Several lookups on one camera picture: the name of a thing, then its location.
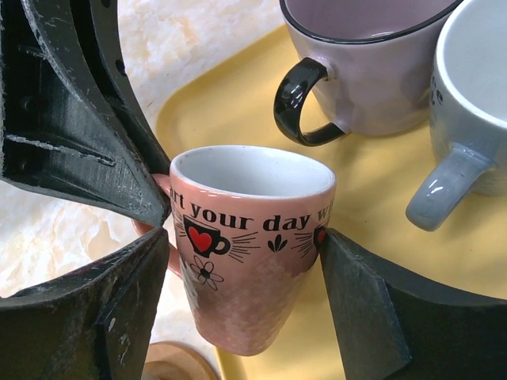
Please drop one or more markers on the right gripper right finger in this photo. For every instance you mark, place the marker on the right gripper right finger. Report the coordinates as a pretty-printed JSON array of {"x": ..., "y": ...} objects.
[{"x": 392, "y": 323}]

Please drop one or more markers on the grey-white mug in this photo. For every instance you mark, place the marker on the grey-white mug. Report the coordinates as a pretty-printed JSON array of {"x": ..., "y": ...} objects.
[{"x": 467, "y": 113}]

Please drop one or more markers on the pink mug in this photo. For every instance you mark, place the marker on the pink mug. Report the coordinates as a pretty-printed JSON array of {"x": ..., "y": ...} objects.
[{"x": 249, "y": 222}]

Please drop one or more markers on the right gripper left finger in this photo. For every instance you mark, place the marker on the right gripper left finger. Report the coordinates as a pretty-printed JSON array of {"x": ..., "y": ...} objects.
[{"x": 92, "y": 323}]

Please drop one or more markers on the purple mug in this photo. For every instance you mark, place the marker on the purple mug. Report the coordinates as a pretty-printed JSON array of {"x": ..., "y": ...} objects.
[{"x": 364, "y": 67}]

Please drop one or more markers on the light wooden coaster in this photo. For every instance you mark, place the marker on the light wooden coaster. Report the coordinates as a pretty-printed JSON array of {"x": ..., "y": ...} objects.
[{"x": 172, "y": 360}]

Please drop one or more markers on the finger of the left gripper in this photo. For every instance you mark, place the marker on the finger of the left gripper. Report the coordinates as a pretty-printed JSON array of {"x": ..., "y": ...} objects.
[{"x": 71, "y": 126}]

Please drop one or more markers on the yellow tray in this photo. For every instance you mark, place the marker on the yellow tray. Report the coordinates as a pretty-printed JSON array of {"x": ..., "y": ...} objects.
[{"x": 233, "y": 102}]

